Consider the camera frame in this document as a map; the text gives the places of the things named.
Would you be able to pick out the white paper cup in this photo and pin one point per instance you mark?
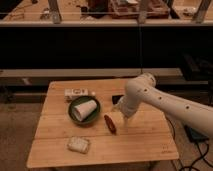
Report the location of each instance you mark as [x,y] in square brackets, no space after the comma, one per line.
[83,110]

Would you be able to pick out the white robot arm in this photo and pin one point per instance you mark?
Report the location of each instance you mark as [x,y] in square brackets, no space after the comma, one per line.
[143,89]

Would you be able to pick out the black rectangular phone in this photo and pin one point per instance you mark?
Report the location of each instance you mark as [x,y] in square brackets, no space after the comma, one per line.
[116,98]

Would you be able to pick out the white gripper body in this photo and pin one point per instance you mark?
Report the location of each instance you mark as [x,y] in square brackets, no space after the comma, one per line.
[119,117]

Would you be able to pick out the black power adapter box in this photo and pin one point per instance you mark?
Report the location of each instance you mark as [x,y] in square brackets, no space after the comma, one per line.
[194,136]

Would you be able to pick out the wooden folding table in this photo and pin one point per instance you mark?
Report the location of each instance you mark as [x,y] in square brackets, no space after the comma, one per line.
[146,136]

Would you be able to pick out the white box with label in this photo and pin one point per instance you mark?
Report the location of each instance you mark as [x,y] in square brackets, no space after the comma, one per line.
[75,93]

